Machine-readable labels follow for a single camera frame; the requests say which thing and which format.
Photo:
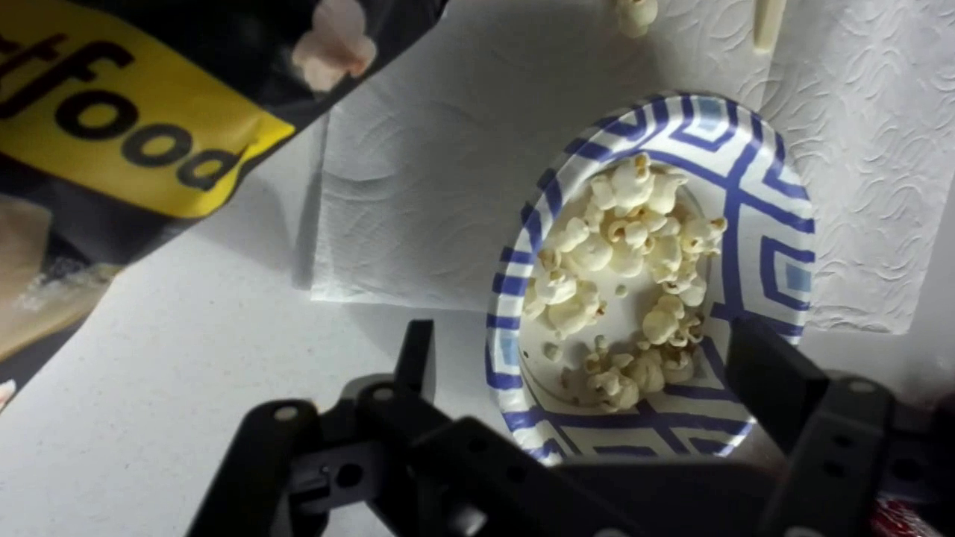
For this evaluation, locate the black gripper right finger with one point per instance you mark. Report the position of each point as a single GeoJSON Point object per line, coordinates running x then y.
{"type": "Point", "coordinates": [847, 449]}

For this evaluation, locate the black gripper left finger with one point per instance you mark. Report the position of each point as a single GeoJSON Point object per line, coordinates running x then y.
{"type": "Point", "coordinates": [271, 467]}

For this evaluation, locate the blue patterned paper plate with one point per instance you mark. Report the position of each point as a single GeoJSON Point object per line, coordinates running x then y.
{"type": "Point", "coordinates": [765, 199]}

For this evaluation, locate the white popcorn heap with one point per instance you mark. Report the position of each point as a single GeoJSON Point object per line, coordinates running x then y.
{"type": "Point", "coordinates": [617, 250]}

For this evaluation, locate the white paper towel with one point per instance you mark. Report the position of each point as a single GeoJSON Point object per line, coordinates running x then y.
{"type": "Point", "coordinates": [418, 151]}

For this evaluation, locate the black popcorn bag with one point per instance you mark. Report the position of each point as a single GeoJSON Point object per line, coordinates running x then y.
{"type": "Point", "coordinates": [122, 109]}

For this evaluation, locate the pale thin stick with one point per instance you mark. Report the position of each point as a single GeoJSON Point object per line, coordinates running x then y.
{"type": "Point", "coordinates": [769, 26]}

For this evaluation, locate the small popcorn piece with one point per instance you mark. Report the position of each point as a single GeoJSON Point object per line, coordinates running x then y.
{"type": "Point", "coordinates": [635, 17]}

